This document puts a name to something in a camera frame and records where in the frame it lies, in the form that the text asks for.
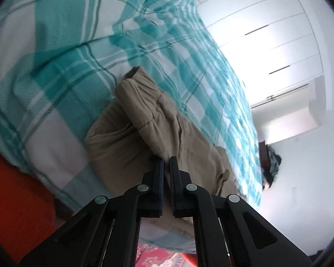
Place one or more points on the white wardrobe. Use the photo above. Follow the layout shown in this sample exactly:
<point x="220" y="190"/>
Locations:
<point x="267" y="19"/>

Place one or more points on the red patterned rug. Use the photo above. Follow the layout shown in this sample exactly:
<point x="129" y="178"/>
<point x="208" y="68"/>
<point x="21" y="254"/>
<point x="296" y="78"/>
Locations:
<point x="161" y="256"/>

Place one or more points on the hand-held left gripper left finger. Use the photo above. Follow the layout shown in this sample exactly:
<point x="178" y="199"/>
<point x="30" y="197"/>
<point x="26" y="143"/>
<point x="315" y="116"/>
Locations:
<point x="158" y="178"/>

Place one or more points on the pile of clothes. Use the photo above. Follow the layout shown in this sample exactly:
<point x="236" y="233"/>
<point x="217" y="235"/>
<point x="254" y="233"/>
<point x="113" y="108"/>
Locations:
<point x="272" y="161"/>

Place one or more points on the dark wooden cabinet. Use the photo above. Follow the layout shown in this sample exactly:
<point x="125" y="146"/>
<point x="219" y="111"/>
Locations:
<point x="263" y="153"/>

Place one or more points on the teal white plaid blanket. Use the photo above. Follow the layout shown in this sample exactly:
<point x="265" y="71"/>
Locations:
<point x="58" y="61"/>

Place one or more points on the beige pants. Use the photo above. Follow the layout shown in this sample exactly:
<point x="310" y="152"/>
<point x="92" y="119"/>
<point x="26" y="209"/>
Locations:
<point x="128" y="144"/>

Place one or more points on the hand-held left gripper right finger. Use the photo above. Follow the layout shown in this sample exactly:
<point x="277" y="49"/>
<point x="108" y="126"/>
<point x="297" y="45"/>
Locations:
<point x="174" y="180"/>

